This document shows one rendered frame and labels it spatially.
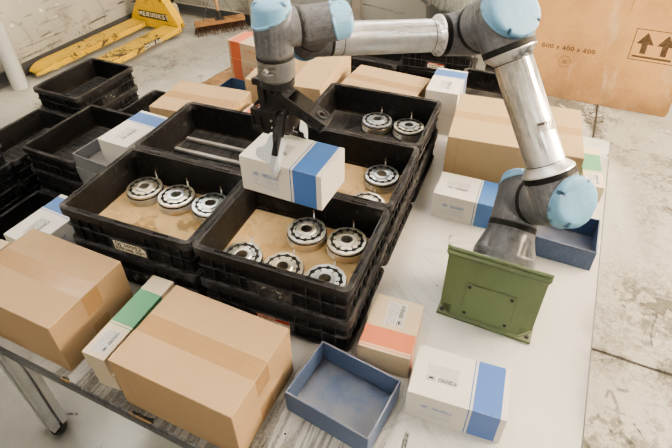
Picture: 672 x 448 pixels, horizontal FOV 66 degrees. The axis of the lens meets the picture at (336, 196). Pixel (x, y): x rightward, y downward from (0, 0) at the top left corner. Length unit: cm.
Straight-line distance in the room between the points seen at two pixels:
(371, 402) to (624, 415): 123
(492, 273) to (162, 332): 74
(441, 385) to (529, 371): 26
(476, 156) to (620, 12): 245
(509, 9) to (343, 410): 91
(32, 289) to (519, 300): 112
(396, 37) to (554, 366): 84
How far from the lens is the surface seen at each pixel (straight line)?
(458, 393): 117
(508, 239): 130
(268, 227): 142
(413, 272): 148
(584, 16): 400
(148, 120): 185
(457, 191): 163
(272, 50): 102
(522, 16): 118
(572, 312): 150
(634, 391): 233
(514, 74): 118
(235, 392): 108
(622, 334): 249
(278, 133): 107
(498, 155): 169
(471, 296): 132
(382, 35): 120
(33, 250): 151
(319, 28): 103
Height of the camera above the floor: 177
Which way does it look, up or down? 39 degrees down
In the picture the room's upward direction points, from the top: 1 degrees counter-clockwise
